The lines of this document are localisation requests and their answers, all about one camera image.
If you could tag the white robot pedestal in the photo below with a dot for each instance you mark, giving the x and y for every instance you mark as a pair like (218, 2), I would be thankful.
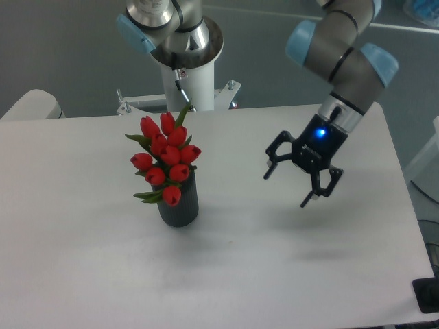
(183, 86)

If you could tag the blue object top right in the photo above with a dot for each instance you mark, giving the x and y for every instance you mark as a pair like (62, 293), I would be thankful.
(424, 11)

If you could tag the dark grey ribbed vase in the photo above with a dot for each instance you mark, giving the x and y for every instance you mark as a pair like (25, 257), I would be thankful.
(180, 206)

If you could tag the red tulip bouquet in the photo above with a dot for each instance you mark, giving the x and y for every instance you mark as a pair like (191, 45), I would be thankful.
(166, 161)

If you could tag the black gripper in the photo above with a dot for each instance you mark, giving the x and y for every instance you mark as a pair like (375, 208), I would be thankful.
(317, 145)

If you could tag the white chair back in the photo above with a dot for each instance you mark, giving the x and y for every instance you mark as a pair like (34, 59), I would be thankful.
(34, 105)

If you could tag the black device at edge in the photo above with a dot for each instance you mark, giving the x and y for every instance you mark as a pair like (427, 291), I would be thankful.
(426, 292)

